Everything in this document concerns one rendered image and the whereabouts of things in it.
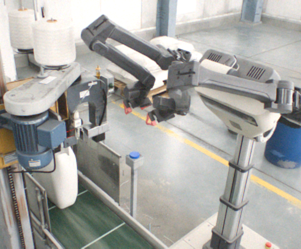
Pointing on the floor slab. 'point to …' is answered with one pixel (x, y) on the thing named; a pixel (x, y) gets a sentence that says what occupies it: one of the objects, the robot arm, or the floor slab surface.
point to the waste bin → (289, 144)
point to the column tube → (9, 214)
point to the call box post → (133, 192)
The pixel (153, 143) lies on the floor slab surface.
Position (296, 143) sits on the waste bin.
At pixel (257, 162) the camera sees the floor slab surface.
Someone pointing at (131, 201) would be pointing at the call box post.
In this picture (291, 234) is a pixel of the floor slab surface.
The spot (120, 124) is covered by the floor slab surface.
